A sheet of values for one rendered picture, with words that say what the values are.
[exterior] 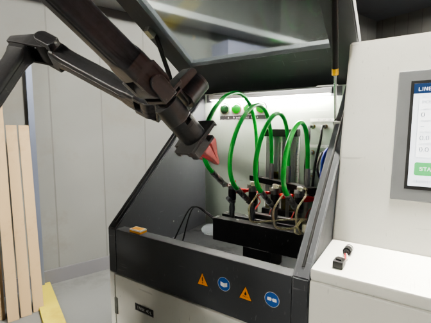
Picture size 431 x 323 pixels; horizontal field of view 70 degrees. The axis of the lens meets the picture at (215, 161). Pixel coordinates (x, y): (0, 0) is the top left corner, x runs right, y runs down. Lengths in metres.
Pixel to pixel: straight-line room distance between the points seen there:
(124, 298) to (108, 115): 2.00
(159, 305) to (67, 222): 1.97
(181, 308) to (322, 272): 0.46
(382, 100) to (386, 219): 0.33
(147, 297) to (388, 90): 0.95
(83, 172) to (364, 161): 2.37
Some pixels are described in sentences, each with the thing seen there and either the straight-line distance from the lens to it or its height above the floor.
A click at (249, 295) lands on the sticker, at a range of 0.85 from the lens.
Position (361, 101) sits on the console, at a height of 1.37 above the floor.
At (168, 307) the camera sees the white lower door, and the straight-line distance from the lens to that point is 1.05.
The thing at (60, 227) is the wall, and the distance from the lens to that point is 2.94.
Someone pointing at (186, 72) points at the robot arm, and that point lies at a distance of 0.68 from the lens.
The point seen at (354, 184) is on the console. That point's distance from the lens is 0.95.
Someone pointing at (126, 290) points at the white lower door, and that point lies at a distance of 1.17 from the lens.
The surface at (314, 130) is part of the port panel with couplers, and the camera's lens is 1.25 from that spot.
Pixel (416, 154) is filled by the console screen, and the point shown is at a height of 1.22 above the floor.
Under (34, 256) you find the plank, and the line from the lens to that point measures 2.64.
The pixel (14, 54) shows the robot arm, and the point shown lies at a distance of 1.11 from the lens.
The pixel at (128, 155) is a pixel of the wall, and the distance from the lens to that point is 2.98.
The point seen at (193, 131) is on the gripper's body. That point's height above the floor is 1.28.
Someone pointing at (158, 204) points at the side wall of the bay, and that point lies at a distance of 1.25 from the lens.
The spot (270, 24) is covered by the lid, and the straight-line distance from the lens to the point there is 1.11.
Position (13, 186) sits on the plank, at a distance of 2.59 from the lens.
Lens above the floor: 1.29
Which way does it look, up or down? 6 degrees down
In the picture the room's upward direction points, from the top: straight up
